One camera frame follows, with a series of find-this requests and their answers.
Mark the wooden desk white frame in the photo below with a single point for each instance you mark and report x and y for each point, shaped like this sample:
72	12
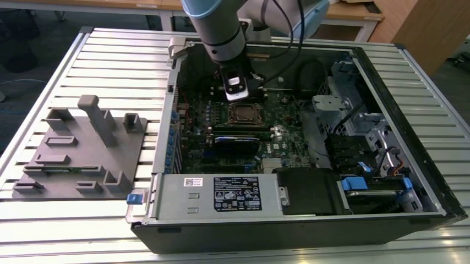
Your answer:
353	13
91	2

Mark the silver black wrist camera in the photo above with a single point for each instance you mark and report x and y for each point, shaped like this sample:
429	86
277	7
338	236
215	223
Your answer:
236	88

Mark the CPU socket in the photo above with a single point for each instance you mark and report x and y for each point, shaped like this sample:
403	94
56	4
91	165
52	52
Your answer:
230	123

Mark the black RAM slot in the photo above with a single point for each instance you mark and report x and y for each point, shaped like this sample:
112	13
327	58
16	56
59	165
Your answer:
238	127

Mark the black graphics card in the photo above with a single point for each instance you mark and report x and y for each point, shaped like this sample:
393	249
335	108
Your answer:
235	149

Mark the green RAM stick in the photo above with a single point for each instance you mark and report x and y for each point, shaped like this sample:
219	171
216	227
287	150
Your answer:
62	170

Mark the silver drive cage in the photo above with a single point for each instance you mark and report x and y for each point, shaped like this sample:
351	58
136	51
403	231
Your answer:
369	125

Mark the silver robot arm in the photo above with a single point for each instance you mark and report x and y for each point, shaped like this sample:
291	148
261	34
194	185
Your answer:
220	35

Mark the silver finned heat sink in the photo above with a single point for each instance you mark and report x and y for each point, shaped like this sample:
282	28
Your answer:
273	162

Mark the green motherboard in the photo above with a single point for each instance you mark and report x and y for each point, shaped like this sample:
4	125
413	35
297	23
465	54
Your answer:
294	132

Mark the silver power supply unit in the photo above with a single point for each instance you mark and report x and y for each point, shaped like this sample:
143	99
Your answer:
176	198

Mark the black fan shroud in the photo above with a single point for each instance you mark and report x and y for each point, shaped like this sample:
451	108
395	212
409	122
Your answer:
309	192

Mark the silver metal bracket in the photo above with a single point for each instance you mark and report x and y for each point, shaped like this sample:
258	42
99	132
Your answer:
329	101

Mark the grey parts rack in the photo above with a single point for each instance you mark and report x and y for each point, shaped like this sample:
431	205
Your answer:
91	165

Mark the blue plastic clip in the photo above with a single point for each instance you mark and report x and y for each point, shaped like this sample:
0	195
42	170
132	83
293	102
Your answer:
406	183
361	166

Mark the silver-topped CPU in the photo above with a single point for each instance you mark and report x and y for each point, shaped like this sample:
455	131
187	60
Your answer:
244	113

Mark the wooden cabinet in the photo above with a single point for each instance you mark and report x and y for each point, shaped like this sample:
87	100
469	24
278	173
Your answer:
422	27

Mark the blue case latch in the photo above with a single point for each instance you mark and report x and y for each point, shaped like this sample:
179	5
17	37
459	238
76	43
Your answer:
132	198

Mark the black office chair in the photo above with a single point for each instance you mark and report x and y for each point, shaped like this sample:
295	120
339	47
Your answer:
17	41

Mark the black PC case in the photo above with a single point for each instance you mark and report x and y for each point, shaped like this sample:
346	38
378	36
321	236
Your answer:
294	239

